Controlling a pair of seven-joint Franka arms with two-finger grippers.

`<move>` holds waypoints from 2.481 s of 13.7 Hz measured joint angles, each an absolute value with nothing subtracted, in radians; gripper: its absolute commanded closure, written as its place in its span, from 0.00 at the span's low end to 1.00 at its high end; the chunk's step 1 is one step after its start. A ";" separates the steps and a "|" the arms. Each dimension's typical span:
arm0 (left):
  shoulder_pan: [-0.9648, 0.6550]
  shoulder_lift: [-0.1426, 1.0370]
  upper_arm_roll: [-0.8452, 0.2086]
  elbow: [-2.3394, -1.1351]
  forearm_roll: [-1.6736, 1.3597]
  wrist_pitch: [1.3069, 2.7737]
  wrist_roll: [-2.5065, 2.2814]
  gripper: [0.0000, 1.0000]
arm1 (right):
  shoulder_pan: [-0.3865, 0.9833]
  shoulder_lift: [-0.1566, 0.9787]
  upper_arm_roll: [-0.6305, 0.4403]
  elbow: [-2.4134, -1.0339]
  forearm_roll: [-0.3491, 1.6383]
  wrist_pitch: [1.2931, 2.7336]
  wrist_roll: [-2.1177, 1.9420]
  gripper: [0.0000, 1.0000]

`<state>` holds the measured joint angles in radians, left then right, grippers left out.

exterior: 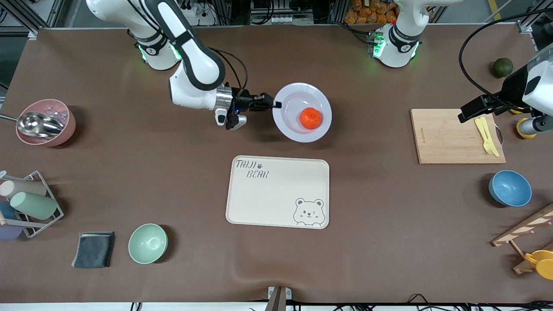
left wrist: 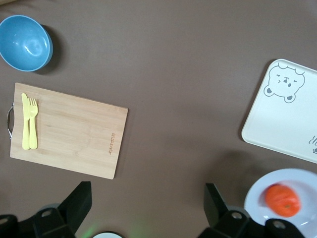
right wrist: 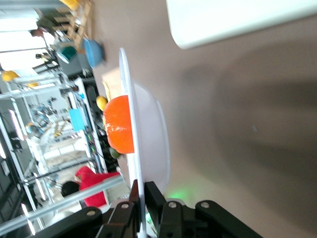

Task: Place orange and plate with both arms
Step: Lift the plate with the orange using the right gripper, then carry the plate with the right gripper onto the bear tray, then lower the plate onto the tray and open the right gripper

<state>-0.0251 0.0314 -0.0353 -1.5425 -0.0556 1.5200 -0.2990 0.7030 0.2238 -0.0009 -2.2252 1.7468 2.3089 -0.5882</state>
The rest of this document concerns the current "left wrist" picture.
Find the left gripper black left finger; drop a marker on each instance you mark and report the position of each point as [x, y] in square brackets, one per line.
[59, 220]

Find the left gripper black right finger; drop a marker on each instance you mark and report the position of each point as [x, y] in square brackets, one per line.
[230, 220]

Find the white round plate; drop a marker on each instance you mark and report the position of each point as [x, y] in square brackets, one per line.
[257, 205]

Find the orange mandarin fruit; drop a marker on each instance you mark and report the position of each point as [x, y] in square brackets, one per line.
[283, 201]

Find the bamboo cutting board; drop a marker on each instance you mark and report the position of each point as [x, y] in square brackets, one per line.
[74, 131]

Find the yellow plastic fork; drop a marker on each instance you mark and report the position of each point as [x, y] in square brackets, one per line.
[33, 129]

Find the yellow plastic knife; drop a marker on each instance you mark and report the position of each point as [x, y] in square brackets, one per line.
[25, 119]

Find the cream bear print tray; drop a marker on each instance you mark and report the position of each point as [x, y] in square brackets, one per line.
[284, 124]

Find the brown table mat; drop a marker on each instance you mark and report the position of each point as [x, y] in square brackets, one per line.
[173, 86]

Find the blue bowl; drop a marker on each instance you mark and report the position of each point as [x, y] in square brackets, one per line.
[23, 42]

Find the wooden mug rack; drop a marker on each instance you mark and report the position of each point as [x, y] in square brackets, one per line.
[6, 1]

